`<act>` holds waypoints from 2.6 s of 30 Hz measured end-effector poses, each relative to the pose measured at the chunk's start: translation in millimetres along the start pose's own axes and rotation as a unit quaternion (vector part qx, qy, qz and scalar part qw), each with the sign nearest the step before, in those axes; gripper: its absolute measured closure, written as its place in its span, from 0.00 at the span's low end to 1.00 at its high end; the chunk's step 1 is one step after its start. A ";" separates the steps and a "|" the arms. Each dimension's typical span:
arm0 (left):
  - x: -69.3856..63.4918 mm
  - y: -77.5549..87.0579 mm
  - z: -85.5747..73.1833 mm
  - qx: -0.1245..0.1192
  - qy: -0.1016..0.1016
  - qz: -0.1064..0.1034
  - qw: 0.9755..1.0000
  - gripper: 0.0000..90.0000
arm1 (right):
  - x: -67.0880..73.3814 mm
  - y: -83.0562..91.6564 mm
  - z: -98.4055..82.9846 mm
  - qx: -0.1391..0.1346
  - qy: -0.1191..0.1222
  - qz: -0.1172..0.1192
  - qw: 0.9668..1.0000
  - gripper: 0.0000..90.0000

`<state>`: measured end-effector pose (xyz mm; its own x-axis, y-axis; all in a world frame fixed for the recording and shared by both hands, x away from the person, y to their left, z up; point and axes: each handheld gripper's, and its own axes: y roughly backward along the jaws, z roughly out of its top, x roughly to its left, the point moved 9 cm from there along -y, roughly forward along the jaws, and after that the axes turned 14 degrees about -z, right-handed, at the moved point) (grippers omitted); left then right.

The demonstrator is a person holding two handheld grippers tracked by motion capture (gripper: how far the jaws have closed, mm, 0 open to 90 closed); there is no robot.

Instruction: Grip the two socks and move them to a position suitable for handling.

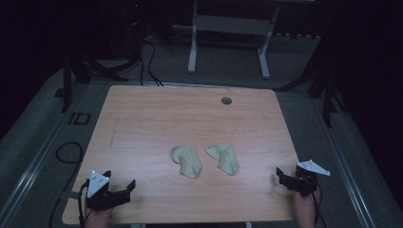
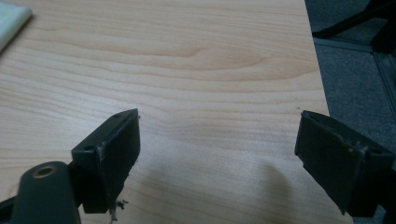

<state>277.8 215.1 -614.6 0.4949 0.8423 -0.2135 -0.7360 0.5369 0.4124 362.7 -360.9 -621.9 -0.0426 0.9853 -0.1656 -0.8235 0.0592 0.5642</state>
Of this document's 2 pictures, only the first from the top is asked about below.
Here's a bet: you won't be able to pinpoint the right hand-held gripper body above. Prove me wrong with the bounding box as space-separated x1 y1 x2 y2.
284 159 332 198

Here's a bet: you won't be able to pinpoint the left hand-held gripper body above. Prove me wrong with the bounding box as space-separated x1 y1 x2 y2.
86 170 132 212

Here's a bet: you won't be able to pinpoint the beige sock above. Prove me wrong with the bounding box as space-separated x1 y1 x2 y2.
204 142 240 176
171 144 203 180

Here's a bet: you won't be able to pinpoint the person's left hand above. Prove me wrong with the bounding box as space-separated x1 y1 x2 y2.
83 205 114 228

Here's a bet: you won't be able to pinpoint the person's right hand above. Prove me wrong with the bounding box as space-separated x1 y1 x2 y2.
292 187 321 228

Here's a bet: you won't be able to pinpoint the black metal stand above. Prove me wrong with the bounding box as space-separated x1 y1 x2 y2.
275 47 348 129
53 51 129 114

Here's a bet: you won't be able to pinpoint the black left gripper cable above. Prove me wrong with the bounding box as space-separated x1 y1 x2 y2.
77 179 93 228

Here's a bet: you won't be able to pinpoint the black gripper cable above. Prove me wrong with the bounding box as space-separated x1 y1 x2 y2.
311 184 328 228
77 179 93 228

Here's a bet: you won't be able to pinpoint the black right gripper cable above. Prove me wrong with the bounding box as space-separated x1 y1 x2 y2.
311 184 328 228

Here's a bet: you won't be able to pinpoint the aluminium floor rail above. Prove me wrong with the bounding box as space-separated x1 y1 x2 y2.
308 94 378 228
0 83 91 226

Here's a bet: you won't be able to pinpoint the black looped floor cable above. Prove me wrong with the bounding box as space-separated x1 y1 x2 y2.
48 141 85 228

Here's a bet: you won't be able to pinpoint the black hanging cables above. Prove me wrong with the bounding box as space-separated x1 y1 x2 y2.
138 39 165 87

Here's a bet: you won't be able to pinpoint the white metal desk frame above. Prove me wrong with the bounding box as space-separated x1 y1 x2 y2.
187 0 281 80

